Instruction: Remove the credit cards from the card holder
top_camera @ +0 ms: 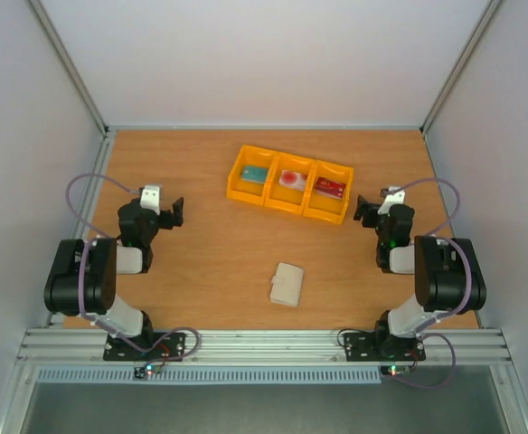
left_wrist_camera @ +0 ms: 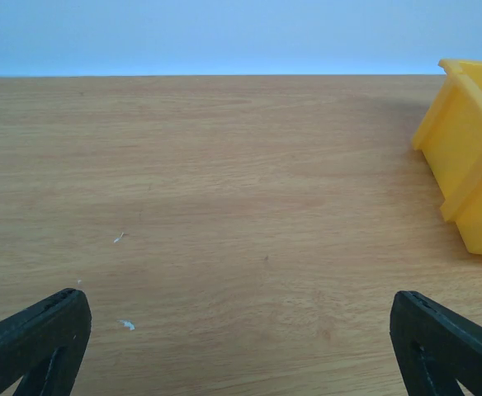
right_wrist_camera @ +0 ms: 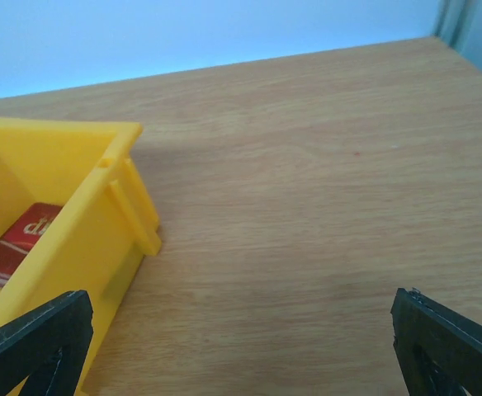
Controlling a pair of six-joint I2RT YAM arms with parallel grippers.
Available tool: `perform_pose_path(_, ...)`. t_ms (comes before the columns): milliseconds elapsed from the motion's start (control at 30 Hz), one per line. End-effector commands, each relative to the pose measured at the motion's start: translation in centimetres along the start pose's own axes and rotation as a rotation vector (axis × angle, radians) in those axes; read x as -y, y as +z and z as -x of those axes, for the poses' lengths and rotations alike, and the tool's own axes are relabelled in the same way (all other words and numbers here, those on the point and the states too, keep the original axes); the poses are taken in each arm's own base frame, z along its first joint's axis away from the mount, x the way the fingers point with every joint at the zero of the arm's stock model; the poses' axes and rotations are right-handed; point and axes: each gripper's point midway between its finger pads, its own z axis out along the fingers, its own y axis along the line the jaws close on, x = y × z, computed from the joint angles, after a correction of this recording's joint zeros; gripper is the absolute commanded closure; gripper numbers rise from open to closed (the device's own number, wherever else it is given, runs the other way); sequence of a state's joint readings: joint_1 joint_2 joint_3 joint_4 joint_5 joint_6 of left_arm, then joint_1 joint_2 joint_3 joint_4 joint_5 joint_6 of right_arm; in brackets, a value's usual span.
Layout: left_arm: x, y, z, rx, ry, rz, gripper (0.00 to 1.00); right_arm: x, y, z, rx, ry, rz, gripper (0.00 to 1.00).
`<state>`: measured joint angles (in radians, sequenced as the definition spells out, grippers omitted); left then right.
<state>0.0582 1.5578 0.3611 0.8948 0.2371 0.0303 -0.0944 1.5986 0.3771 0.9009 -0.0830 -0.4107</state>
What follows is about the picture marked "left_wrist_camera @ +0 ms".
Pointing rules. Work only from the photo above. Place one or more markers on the yellow plastic bin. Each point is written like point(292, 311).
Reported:
point(450, 138)

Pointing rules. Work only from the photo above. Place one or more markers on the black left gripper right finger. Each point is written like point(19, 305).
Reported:
point(437, 350)

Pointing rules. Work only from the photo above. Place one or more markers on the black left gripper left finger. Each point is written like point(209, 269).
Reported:
point(42, 347)

